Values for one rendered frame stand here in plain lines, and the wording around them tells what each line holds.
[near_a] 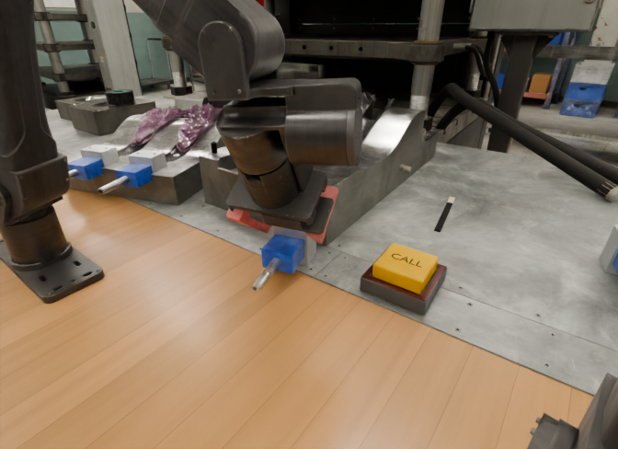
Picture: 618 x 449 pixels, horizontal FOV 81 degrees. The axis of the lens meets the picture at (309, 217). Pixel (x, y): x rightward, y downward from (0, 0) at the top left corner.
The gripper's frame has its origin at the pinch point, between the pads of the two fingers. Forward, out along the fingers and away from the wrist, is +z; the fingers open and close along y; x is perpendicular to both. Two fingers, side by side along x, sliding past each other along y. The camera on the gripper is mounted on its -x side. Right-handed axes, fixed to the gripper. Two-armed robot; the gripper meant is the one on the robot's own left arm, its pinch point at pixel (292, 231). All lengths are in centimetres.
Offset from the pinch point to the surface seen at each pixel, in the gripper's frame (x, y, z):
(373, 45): -88, 10, 29
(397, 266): 2.1, -14.0, -0.3
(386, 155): -23.0, -7.5, 8.5
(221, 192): -7.7, 17.6, 5.8
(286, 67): -91, 45, 40
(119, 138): -19, 50, 8
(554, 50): -308, -89, 167
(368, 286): 4.7, -11.1, 1.3
